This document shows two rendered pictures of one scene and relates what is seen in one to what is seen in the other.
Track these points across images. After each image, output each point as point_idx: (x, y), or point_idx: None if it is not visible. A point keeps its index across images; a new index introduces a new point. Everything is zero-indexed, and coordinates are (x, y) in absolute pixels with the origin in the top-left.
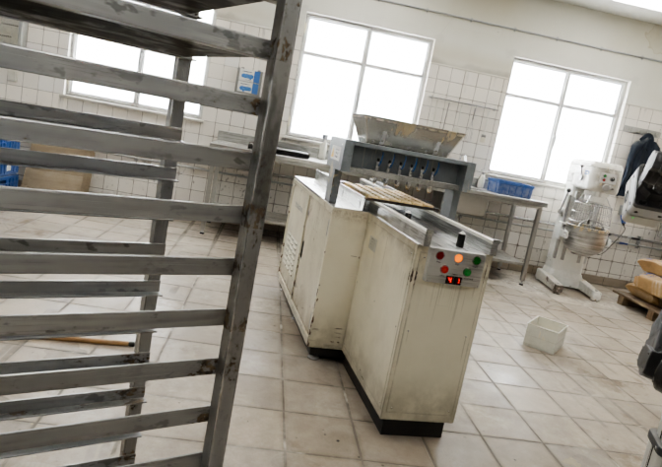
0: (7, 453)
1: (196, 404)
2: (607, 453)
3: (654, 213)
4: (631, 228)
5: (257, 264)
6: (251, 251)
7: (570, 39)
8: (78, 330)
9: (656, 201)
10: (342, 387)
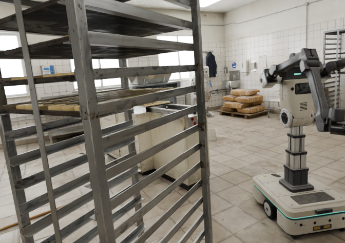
0: None
1: None
2: (253, 164)
3: (273, 83)
4: (214, 86)
5: None
6: (206, 138)
7: None
8: (174, 188)
9: (273, 79)
10: (163, 182)
